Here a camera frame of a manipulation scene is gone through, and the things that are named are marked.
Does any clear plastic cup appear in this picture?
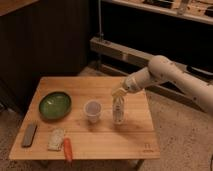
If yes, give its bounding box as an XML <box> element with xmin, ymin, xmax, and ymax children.
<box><xmin>84</xmin><ymin>100</ymin><xmax>101</xmax><ymax>123</ymax></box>

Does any clear plastic bottle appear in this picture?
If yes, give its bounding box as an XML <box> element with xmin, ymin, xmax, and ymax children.
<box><xmin>113</xmin><ymin>96</ymin><xmax>125</xmax><ymax>124</ymax></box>

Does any wooden shelf beam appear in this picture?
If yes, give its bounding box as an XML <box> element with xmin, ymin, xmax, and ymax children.
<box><xmin>89</xmin><ymin>36</ymin><xmax>213</xmax><ymax>111</ymax></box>

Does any orange carrot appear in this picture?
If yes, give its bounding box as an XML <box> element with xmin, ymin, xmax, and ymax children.
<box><xmin>63</xmin><ymin>138</ymin><xmax>72</xmax><ymax>162</ymax></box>

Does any wooden table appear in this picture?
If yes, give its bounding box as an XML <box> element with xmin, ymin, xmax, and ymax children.
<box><xmin>9</xmin><ymin>77</ymin><xmax>160</xmax><ymax>160</ymax></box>

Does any metal pole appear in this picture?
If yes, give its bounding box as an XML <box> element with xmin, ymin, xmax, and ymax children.
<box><xmin>98</xmin><ymin>0</ymin><xmax>104</xmax><ymax>41</ymax></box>

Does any green bowl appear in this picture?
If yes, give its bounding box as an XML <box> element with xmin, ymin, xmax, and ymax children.
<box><xmin>39</xmin><ymin>91</ymin><xmax>72</xmax><ymax>120</ymax></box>

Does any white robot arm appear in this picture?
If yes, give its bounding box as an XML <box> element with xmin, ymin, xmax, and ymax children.
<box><xmin>112</xmin><ymin>55</ymin><xmax>213</xmax><ymax>114</ymax></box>

